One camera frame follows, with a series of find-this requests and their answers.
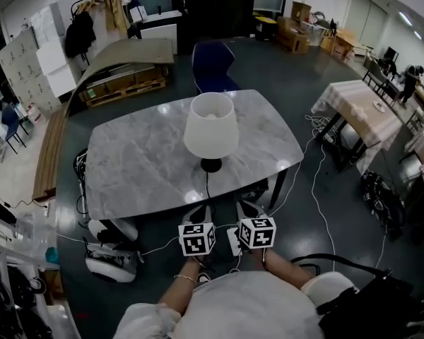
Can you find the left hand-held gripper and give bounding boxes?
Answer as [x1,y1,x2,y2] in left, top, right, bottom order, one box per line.
[177,204,217,258]

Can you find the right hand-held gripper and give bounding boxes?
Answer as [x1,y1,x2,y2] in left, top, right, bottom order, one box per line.
[236,200,278,251]

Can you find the white power strip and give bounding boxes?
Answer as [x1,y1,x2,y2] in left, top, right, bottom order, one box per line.
[227,226,243,258]

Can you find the table lamp with cream shade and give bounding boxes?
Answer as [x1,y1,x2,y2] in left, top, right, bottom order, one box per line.
[182,92,240,174]

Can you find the person's right forearm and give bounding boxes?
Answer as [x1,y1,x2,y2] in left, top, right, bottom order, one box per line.
[263,248,316,291]

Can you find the person's left forearm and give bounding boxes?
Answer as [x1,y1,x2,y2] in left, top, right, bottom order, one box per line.
[158,256,206,314]

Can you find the black shoulder bag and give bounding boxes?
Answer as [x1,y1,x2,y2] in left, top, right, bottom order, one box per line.
[291,254,424,339]

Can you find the black square trash bin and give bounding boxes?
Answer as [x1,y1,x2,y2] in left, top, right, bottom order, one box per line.
[238,180,270,205]

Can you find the grey marble table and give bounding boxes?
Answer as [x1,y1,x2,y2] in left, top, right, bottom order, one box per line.
[83,89,305,222]

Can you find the person's white shirt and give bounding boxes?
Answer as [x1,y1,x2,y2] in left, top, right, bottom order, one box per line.
[112,270,360,339]

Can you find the pile of black gear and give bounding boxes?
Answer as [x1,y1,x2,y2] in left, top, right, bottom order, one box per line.
[360,170,408,242]

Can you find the table with checked cloth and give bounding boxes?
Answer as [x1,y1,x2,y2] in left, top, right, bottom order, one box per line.
[310,79,404,174]

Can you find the wooden pallet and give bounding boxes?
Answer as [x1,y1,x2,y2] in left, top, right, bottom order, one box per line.
[78,65,169,109]

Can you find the dark blue chair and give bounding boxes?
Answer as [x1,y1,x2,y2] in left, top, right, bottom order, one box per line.
[192,40,243,97]

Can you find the teal bag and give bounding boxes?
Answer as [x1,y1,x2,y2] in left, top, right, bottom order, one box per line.
[45,247,61,265]

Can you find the long wooden plank bench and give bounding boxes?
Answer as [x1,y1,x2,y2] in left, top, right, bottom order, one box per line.
[31,102,70,202]

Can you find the small cardboard box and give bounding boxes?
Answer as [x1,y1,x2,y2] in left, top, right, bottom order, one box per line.
[44,269,65,305]

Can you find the curved grey board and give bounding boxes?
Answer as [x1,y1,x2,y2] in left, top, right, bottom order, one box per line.
[69,37,176,107]

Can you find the large cardboard box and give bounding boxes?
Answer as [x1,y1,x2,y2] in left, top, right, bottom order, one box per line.
[276,16,312,54]

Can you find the black and yellow bin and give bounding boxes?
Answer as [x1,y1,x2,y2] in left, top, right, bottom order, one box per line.
[253,11,278,42]

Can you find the white desk cabinet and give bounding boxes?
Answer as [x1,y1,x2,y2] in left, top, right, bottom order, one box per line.
[136,9,183,54]

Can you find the white jug with red cap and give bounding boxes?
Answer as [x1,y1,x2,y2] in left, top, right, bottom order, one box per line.
[27,103,44,124]

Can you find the metal shelf rack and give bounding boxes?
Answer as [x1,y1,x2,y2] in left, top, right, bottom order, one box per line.
[0,203,76,339]

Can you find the open cardboard box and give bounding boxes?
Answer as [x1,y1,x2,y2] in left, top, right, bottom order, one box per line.
[291,1,312,23]

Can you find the blue chair with black legs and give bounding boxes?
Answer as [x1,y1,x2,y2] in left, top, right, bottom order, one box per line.
[0,105,30,155]

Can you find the white foam boards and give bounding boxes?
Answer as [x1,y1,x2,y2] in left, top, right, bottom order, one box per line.
[35,1,79,99]

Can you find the beige hanging coat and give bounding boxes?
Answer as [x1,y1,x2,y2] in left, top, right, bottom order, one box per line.
[102,0,132,35]

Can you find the white locker cabinet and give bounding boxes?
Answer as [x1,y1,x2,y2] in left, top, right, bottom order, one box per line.
[0,26,63,114]

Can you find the black cable bundle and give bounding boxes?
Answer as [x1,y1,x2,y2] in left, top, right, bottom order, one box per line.
[73,148,91,215]

